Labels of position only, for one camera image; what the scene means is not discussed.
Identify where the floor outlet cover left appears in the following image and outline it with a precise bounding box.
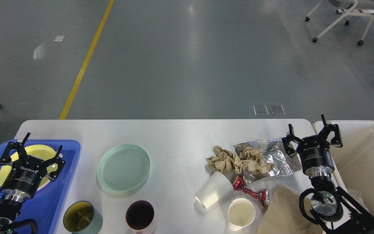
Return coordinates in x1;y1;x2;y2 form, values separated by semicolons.
253;105;269;116

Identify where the white plastic bin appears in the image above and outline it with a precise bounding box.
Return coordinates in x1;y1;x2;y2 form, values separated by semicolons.
330;120;374;216

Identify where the red foil wrapper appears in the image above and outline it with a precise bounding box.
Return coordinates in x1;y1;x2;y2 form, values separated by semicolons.
232;175;270;207

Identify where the upright white paper cup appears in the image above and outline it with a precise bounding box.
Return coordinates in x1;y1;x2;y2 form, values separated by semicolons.
227;198;256;231

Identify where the crumpled brown paper left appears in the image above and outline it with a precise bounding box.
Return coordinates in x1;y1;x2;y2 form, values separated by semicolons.
206;145;243;174

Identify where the pink mug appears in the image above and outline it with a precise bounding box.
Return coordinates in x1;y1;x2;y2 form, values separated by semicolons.
125;200;157;234

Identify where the white office chair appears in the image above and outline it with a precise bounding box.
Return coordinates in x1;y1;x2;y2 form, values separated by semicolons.
312;0;374;46

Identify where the blue plastic tray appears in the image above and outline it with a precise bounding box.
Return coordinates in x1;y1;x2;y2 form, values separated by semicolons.
0;139;81;234

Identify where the floor outlet cover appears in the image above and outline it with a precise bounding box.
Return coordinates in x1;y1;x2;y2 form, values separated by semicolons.
253;105;269;116
269;105;286;116

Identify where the crumpled brown paper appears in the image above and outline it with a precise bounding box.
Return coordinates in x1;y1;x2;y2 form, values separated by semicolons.
239;147;275;175
206;145;243;174

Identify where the tipped white paper cup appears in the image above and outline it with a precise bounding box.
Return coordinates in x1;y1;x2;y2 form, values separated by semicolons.
195;171;233;209

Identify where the crumpled brown paper right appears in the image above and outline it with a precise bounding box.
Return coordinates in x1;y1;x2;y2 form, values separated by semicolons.
239;147;275;175

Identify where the floor outlet cover right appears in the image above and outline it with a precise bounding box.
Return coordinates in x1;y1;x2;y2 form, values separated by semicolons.
269;105;286;116

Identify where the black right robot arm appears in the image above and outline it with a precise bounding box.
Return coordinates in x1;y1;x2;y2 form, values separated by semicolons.
282;115;374;234

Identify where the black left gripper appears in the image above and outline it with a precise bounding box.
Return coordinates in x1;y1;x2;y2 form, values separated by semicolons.
0;132;66;202

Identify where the light green plate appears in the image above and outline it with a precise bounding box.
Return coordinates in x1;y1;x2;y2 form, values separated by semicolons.
96;144;150;193

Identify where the silver foil bag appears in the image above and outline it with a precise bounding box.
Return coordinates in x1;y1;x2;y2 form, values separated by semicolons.
234;139;302;184

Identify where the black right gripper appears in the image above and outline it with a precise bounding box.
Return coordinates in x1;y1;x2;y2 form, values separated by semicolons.
281;114;343;177

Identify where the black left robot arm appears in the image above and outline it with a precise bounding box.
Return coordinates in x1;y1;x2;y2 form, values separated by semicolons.
0;132;65;234

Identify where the brown paper bag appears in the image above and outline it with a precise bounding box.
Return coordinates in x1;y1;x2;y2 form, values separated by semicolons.
257;184;323;234

